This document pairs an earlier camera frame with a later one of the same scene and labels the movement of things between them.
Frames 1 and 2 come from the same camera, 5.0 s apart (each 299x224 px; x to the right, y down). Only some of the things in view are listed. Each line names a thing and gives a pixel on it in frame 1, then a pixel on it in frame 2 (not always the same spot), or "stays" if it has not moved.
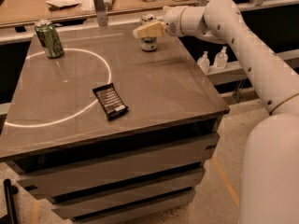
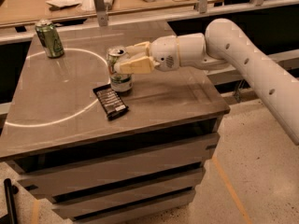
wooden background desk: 37,3 stays
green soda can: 49,38 stays
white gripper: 171,24 → 164,53
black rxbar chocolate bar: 110,101 stays
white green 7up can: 148,44 → 120,82
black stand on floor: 9,192 stays
